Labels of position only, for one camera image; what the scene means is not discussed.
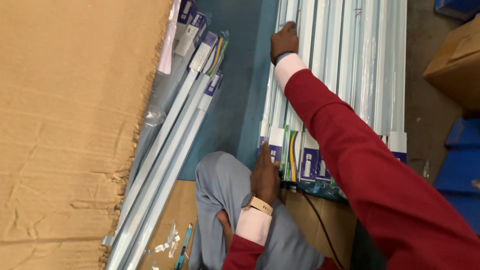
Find person's right hand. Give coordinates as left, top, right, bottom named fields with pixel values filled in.
left=270, top=21, right=300, bottom=63

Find person's left hand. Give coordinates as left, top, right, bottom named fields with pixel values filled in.
left=250, top=142, right=281, bottom=206

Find purple label tube light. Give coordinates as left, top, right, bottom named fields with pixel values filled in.
left=129, top=11, right=208, bottom=181
left=268, top=0, right=301, bottom=166
left=148, top=0, right=198, bottom=124
left=122, top=71, right=224, bottom=270
left=102, top=31, right=219, bottom=246

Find black wrist band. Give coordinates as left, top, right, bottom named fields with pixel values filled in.
left=272, top=51, right=297, bottom=67

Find person's grey trouser leg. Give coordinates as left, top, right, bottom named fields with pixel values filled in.
left=188, top=151, right=325, bottom=270

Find blue floor mat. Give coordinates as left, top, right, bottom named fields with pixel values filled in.
left=178, top=0, right=280, bottom=182

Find row of packaged light tubes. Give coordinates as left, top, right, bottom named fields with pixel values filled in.
left=257, top=0, right=408, bottom=200

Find green yellow label tube light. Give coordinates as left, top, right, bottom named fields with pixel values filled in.
left=106, top=31, right=230, bottom=270

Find flat brown cardboard underlay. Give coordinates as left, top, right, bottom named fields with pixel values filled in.
left=137, top=180, right=358, bottom=270

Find blue utility knife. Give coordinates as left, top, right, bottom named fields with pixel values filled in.
left=174, top=223, right=193, bottom=270

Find empty clear plastic sleeve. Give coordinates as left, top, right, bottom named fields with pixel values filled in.
left=156, top=0, right=183, bottom=75

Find clear plastic scraps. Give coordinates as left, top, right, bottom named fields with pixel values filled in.
left=144, top=220, right=182, bottom=270

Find brown cardboard box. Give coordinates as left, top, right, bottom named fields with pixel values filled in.
left=423, top=13, right=480, bottom=113

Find blue plastic crate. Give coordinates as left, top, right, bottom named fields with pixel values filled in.
left=433, top=118, right=480, bottom=238
left=434, top=0, right=480, bottom=22

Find large brown cardboard sheet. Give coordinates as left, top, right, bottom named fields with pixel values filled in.
left=0, top=0, right=174, bottom=270

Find beige strap wristwatch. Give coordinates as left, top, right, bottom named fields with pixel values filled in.
left=241, top=192, right=274, bottom=216

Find black cable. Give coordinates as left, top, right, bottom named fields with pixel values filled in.
left=299, top=190, right=346, bottom=270

